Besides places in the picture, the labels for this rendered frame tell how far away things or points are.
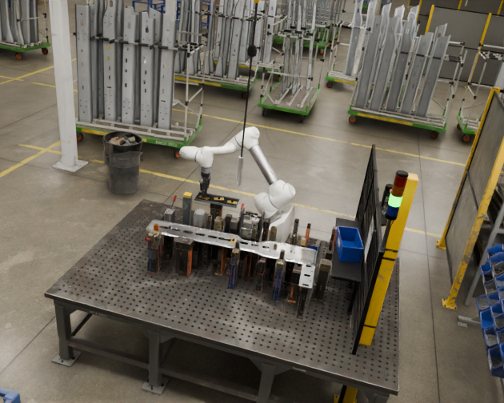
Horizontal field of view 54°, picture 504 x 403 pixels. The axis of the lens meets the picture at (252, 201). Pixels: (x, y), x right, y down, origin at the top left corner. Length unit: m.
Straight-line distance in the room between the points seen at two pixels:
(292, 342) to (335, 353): 0.30
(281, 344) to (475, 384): 1.96
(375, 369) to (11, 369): 2.75
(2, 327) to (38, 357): 0.50
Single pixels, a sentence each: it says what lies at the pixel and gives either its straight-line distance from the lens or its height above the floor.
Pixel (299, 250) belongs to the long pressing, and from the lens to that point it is 3.98.
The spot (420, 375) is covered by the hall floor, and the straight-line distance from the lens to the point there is 4.73.
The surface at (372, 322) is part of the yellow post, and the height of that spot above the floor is 0.91.
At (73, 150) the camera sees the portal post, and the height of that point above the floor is 0.25.
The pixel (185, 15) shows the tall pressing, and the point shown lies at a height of 1.49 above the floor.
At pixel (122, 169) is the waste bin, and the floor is 0.38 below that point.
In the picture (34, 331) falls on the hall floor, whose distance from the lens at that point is 4.76.
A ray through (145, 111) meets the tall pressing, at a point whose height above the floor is 0.54.
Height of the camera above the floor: 3.15
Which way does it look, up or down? 28 degrees down
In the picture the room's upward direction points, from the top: 7 degrees clockwise
